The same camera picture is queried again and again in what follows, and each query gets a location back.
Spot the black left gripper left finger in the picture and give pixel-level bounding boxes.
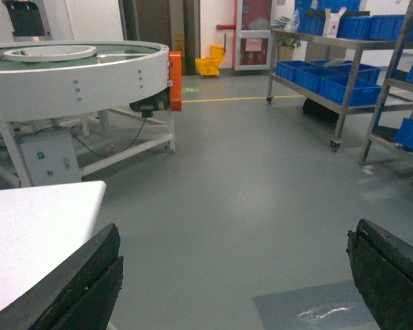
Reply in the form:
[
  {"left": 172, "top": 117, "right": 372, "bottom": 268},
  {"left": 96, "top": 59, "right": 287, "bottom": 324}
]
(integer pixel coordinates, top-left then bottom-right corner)
[{"left": 0, "top": 223, "right": 124, "bottom": 329}]

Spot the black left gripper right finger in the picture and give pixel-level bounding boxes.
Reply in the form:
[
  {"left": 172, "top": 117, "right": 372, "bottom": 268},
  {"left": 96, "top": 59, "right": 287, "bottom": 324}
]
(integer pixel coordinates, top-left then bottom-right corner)
[{"left": 346, "top": 219, "right": 413, "bottom": 329}]

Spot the steel shelf rack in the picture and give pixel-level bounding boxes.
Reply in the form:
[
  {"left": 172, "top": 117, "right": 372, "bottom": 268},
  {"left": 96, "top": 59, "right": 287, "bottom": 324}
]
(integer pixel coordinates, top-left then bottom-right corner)
[{"left": 358, "top": 0, "right": 413, "bottom": 174}]

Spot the white control box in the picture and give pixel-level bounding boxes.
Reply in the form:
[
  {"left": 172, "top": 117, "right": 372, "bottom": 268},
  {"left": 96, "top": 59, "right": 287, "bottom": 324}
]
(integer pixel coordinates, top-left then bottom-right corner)
[{"left": 19, "top": 128, "right": 81, "bottom": 186}]

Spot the blue bin on cart front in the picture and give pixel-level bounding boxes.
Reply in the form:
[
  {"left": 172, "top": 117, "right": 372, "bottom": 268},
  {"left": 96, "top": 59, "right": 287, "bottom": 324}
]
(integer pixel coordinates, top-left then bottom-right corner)
[{"left": 319, "top": 74, "right": 383, "bottom": 107}]

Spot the blue bin on cart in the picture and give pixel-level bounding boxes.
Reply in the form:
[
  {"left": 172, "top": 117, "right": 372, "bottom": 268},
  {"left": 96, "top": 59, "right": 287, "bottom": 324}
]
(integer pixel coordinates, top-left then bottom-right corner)
[
  {"left": 319, "top": 74, "right": 383, "bottom": 107},
  {"left": 275, "top": 60, "right": 315, "bottom": 81},
  {"left": 295, "top": 67, "right": 346, "bottom": 94}
]

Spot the white round turntable machine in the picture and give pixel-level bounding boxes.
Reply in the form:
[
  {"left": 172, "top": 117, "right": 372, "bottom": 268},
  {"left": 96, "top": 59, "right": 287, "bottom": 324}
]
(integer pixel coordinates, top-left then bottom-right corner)
[{"left": 0, "top": 41, "right": 182, "bottom": 188}]

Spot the blue bin on cart middle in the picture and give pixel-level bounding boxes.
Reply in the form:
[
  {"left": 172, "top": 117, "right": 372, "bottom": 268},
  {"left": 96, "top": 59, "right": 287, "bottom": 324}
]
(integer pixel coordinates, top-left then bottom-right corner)
[{"left": 295, "top": 67, "right": 346, "bottom": 94}]

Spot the steel wheeled cart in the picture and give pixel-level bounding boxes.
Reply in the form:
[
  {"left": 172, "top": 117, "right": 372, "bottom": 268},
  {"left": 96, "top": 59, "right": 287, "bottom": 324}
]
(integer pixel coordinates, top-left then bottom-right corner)
[{"left": 266, "top": 27, "right": 396, "bottom": 152}]

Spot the blue bin on cart left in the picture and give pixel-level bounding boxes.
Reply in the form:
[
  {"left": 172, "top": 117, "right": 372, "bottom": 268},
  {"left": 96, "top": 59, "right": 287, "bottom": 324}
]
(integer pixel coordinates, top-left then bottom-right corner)
[{"left": 275, "top": 60, "right": 315, "bottom": 81}]

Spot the potted plant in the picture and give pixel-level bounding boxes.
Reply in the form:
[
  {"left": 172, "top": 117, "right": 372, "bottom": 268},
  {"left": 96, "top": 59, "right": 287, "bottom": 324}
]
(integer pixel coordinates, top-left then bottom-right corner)
[{"left": 275, "top": 16, "right": 301, "bottom": 61}]

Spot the yellow mop bucket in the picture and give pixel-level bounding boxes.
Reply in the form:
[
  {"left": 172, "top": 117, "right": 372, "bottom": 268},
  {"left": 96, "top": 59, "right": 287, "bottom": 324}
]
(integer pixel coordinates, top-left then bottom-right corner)
[{"left": 195, "top": 45, "right": 226, "bottom": 77}]

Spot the fire extinguisher cabinet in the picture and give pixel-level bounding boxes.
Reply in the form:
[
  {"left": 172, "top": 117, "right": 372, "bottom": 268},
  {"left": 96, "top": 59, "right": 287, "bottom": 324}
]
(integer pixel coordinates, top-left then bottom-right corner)
[{"left": 232, "top": 0, "right": 275, "bottom": 71}]

